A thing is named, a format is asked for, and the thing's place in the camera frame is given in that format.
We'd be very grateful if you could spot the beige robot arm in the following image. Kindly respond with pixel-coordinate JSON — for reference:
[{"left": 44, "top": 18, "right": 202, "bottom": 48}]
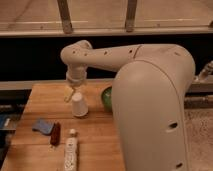
[{"left": 61, "top": 40, "right": 195, "bottom": 171}]

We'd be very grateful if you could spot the white patterned bottle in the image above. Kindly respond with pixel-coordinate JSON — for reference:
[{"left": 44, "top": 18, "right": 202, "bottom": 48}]
[{"left": 64, "top": 129, "right": 78, "bottom": 171}]

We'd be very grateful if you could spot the metal window post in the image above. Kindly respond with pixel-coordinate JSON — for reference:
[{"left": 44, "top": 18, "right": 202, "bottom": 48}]
[
  {"left": 125, "top": 0, "right": 137, "bottom": 32},
  {"left": 57, "top": 0, "right": 73, "bottom": 34}
]

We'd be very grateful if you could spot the right metal window post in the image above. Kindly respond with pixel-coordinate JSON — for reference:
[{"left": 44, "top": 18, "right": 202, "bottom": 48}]
[{"left": 125, "top": 0, "right": 137, "bottom": 32}]

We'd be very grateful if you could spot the grey pipe fitting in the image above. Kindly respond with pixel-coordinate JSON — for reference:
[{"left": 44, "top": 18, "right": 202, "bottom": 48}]
[{"left": 195, "top": 60, "right": 213, "bottom": 82}]

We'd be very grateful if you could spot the white paper cup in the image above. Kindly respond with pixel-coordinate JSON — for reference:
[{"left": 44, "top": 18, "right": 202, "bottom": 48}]
[{"left": 71, "top": 92, "right": 88, "bottom": 117}]

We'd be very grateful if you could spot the beige gripper wrist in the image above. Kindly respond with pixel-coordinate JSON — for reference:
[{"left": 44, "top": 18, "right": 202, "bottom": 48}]
[{"left": 64, "top": 69, "right": 87, "bottom": 103}]

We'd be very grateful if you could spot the green bowl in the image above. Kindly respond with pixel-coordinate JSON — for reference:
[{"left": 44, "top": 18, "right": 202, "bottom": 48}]
[{"left": 101, "top": 87, "right": 112, "bottom": 111}]

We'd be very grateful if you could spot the left metal window post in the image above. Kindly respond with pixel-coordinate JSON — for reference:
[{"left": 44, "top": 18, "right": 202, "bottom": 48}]
[{"left": 57, "top": 0, "right": 73, "bottom": 34}]

